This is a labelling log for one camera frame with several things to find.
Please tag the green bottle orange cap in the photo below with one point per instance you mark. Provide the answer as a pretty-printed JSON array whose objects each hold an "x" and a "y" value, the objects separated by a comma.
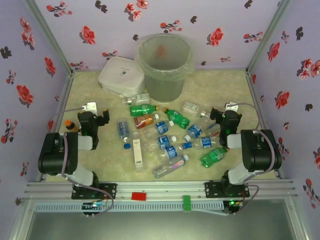
[
  {"x": 177, "y": 118},
  {"x": 140, "y": 110}
]

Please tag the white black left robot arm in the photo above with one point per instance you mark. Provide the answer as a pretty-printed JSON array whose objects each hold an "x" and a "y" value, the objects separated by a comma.
[{"x": 55, "y": 155}]

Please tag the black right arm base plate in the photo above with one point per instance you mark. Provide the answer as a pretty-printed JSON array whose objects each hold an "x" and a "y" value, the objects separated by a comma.
[{"x": 212, "y": 188}]

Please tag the crushed green plastic bottle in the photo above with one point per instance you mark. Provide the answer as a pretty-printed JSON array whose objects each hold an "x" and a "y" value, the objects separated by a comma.
[{"x": 212, "y": 156}]

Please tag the green rectangular block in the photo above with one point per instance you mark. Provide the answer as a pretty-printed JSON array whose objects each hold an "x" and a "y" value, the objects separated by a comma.
[{"x": 186, "y": 203}]

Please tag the aluminium side frame rail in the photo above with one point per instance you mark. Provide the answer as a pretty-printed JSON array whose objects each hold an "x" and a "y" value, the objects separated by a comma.
[
  {"x": 251, "y": 85},
  {"x": 66, "y": 90}
]

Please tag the red rectangular tag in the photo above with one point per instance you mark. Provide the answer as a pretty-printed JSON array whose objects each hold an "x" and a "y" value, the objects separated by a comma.
[{"x": 139, "y": 196}]

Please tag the grey metal panel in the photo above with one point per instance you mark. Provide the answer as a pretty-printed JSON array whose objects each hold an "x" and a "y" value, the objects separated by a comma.
[{"x": 160, "y": 225}]

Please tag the aluminium frame post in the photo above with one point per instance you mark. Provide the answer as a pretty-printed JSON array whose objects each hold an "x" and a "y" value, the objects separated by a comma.
[
  {"x": 52, "y": 37},
  {"x": 266, "y": 37}
]

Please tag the aluminium mounting rail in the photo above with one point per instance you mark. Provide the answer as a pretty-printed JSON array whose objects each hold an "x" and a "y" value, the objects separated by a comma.
[{"x": 162, "y": 187}]

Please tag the small clear plastic bottle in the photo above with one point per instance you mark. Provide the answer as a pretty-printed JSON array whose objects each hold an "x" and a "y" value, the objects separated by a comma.
[{"x": 205, "y": 114}]

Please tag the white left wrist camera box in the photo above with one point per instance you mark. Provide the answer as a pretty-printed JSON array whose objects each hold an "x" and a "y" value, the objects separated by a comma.
[{"x": 91, "y": 107}]

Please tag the white square lidded container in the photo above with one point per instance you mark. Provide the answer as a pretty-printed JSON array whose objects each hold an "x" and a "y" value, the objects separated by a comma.
[{"x": 120, "y": 75}]

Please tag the clear bottle white green label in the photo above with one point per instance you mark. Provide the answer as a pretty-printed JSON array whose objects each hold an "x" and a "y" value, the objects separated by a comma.
[{"x": 140, "y": 97}]

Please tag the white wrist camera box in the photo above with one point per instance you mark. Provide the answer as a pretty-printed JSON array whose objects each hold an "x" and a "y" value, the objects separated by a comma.
[
  {"x": 91, "y": 107},
  {"x": 232, "y": 106}
]

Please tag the clear bottle pink label blue cap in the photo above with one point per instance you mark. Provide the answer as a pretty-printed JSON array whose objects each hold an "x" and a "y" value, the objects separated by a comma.
[{"x": 172, "y": 167}]

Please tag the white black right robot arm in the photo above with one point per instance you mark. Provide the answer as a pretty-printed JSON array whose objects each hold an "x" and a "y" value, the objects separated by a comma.
[{"x": 262, "y": 150}]

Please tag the red label bottle white cap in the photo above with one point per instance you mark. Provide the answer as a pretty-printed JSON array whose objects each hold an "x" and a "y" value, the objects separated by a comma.
[{"x": 142, "y": 121}]

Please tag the brown bottle orange cap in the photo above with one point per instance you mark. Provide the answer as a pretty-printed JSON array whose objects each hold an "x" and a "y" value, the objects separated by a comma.
[{"x": 71, "y": 127}]

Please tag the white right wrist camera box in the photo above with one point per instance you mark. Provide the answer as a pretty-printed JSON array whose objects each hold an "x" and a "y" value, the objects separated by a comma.
[{"x": 232, "y": 106}]

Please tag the crushed clear bottle blue print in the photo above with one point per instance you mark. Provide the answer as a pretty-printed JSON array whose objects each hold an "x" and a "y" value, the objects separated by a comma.
[{"x": 123, "y": 130}]

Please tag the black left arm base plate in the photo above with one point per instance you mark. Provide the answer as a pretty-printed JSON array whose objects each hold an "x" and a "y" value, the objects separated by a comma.
[{"x": 110, "y": 190}]

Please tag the clear rectangular bottle white label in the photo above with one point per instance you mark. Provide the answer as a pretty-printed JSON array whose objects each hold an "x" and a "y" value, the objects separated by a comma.
[{"x": 190, "y": 107}]

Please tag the clear plastic bin liner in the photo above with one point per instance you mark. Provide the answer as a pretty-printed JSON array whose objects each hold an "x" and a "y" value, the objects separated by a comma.
[{"x": 141, "y": 66}]

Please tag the grey translucent plastic bin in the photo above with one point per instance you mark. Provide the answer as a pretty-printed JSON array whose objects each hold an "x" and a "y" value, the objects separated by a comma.
[{"x": 163, "y": 92}]

